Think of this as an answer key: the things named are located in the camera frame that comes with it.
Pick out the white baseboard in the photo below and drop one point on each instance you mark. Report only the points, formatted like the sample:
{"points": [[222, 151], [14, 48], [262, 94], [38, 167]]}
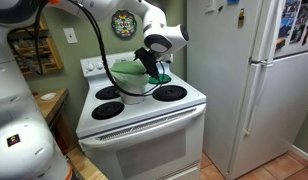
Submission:
{"points": [[302, 153]]}

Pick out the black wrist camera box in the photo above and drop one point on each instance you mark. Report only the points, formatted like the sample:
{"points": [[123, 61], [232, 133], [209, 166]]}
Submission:
{"points": [[140, 53]]}

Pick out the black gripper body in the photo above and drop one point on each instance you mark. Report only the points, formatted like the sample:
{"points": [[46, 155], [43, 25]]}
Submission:
{"points": [[150, 61]]}

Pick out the blue fridge magnet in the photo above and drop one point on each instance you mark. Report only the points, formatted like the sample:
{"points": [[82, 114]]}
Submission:
{"points": [[233, 1]]}

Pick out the wooden side counter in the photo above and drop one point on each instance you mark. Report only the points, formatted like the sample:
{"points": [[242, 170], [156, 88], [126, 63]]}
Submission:
{"points": [[50, 106]]}

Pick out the white light switch plate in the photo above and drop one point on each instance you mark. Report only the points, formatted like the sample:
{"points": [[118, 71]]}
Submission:
{"points": [[70, 35]]}

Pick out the white electric stove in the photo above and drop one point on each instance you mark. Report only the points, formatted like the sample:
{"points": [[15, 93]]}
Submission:
{"points": [[144, 156]]}

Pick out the green round burner cover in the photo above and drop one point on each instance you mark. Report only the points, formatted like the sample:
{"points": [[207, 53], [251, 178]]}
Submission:
{"points": [[164, 79]]}

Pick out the small black coil burner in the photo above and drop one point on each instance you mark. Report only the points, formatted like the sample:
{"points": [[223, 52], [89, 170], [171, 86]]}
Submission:
{"points": [[107, 92]]}

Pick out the medium black coil burner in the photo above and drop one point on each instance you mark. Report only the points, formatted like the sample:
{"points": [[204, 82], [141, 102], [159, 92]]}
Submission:
{"points": [[108, 110]]}

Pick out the yellow black magnet clip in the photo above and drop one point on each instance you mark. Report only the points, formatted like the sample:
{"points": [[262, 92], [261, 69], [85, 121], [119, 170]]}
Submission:
{"points": [[241, 17]]}

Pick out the white stove knob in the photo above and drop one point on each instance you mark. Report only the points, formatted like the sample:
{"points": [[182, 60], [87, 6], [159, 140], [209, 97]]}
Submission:
{"points": [[99, 65], [90, 66]]}

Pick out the white refrigerator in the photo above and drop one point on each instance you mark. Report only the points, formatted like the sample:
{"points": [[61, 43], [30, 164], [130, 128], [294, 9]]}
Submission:
{"points": [[277, 110]]}

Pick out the white small dish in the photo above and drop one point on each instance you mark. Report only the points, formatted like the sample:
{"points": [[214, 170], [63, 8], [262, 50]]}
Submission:
{"points": [[48, 96]]}

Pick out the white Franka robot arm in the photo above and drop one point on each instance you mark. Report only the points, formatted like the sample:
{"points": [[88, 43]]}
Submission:
{"points": [[24, 156]]}

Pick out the photo collage on fridge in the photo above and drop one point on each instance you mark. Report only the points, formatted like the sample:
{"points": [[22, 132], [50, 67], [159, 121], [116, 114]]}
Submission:
{"points": [[295, 23]]}

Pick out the large black coil burner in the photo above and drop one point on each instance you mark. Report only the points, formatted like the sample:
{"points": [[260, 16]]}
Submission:
{"points": [[169, 93]]}

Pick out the wooden spice rack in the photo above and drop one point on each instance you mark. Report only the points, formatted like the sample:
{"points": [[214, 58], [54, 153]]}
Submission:
{"points": [[50, 56]]}

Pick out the colourful decorative wall plate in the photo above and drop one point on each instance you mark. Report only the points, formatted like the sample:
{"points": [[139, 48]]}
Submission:
{"points": [[124, 23]]}

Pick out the green bin lid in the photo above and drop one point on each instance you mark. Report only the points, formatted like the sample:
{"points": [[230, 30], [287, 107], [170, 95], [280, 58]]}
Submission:
{"points": [[127, 67]]}

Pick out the white paper note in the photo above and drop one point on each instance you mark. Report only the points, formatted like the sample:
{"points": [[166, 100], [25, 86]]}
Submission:
{"points": [[209, 6]]}

